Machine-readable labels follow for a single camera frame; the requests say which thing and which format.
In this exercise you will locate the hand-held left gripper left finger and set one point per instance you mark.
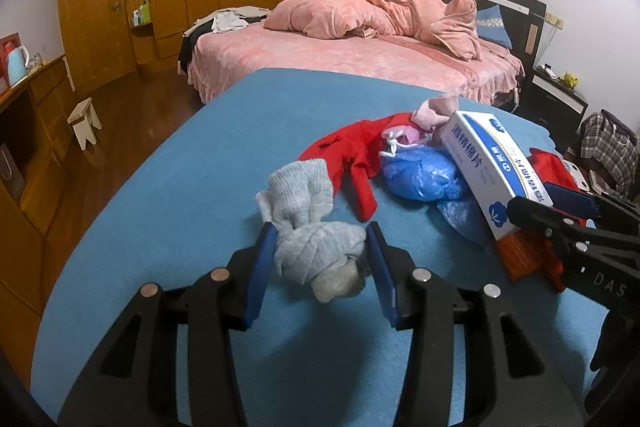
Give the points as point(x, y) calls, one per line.
point(260, 268)

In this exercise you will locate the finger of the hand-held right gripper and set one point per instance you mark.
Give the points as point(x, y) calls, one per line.
point(617, 207)
point(537, 216)

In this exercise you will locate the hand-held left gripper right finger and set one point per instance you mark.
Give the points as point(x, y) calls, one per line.
point(382, 273)

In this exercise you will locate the orange packaging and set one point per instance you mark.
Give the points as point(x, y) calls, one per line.
point(520, 254)

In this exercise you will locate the grey knotted sock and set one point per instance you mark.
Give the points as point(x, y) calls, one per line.
point(305, 227)

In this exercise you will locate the blue plastic shoe cover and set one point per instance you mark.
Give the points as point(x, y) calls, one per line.
point(420, 172)
point(465, 219)

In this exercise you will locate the white and blue cardboard box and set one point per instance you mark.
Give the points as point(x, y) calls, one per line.
point(480, 157)

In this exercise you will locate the navy cloth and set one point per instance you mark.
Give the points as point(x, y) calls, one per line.
point(570, 199)

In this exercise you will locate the red cloth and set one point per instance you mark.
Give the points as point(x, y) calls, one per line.
point(550, 167)

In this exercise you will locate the plaid bag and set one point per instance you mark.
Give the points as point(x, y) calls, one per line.
point(610, 147)

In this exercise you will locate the blue tablecloth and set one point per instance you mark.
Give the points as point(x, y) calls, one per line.
point(175, 207)

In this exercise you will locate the black nightstand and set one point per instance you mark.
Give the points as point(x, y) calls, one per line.
point(550, 104)

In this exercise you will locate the white power strip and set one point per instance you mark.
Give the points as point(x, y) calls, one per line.
point(514, 97)

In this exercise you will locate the red garment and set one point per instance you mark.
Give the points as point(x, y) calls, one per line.
point(350, 152)

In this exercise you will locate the yellow plush toy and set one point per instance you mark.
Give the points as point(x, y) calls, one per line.
point(569, 79)

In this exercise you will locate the pink face mask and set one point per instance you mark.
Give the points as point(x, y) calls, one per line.
point(411, 136)

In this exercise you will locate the white device on nightstand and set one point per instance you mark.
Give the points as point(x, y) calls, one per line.
point(547, 71)

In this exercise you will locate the pink sock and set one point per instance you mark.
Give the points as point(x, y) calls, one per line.
point(435, 109)

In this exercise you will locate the blue pillow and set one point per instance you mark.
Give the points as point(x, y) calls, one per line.
point(492, 24)

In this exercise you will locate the dark bed headboard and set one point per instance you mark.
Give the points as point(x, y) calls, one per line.
point(520, 9)

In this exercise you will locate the bed with pink sheet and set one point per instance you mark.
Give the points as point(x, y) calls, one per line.
point(325, 57)

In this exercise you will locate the small white stool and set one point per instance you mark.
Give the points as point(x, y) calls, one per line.
point(84, 119)

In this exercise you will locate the dark clothes pile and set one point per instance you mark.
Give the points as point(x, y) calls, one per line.
point(192, 44)

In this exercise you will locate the white cloth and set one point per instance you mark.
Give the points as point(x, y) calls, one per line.
point(232, 19)

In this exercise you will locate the pink duvet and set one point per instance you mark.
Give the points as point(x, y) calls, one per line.
point(330, 9)

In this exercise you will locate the wooden sideboard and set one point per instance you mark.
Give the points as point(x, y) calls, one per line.
point(42, 107)

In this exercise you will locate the light blue kettle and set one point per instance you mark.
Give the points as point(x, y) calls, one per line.
point(16, 64)

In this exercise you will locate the red box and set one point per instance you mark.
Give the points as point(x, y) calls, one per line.
point(6, 44)

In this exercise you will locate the wall power socket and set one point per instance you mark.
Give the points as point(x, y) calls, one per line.
point(554, 21)

